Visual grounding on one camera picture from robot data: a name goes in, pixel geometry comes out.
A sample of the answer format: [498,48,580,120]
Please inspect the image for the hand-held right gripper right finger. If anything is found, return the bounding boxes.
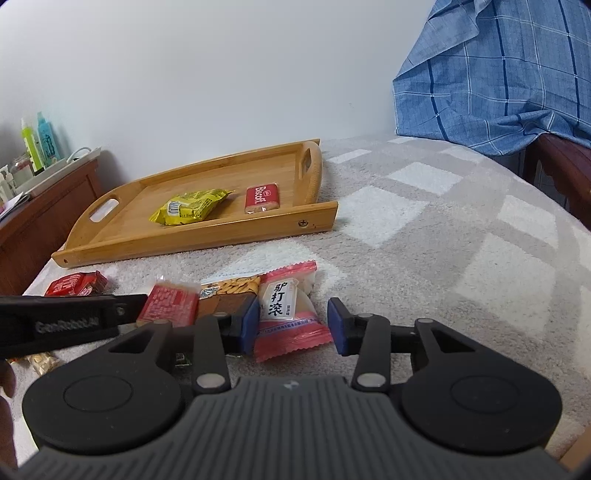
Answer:
[328,298,482,393]

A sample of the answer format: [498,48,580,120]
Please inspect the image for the red wrapped chocolate bar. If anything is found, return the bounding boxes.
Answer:
[44,270,110,297]

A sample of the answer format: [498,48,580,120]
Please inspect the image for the yellow snack packet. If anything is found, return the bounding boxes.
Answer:
[148,188,235,227]

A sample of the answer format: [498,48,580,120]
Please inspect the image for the small white bottle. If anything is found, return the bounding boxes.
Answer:
[0,164,17,205]

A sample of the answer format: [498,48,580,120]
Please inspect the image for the red clear-edged snack packet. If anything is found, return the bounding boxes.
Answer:
[137,282,202,325]

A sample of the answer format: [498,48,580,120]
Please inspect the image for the dark wooden furniture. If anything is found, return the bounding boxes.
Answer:
[523,131,591,221]

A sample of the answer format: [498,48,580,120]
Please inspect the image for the beige and brown peanut packet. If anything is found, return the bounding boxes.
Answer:
[198,273,262,320]

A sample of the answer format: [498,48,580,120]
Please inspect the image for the teal plastic bottle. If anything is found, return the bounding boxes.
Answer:
[36,111,61,168]

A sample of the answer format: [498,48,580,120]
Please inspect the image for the red biscuit packet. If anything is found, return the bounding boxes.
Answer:
[243,182,282,215]

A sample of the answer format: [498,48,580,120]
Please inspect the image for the small glass jar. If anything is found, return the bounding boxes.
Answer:
[11,156,34,186]

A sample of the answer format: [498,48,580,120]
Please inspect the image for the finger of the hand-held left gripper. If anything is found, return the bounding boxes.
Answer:
[115,294,150,324]

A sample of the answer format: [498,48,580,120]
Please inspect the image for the blue plaid cloth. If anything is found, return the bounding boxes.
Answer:
[392,0,591,158]

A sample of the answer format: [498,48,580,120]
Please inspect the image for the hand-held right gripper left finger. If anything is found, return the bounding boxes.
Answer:
[108,295,262,396]

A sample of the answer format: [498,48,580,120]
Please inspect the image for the green plastic bottle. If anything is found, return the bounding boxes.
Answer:
[19,117,45,175]

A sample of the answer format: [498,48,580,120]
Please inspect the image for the pink and white snack packet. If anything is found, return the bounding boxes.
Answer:
[252,260,335,364]

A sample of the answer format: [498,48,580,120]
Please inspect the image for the red-brown wooden headboard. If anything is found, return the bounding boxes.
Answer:
[0,157,105,297]

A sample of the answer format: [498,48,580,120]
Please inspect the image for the person's left hand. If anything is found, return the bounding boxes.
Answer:
[0,360,19,470]

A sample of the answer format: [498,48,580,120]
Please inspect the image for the gold wrapped candy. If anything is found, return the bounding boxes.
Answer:
[7,352,63,376]

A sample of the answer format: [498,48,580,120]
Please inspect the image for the wooden serving tray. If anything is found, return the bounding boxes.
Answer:
[51,137,339,268]

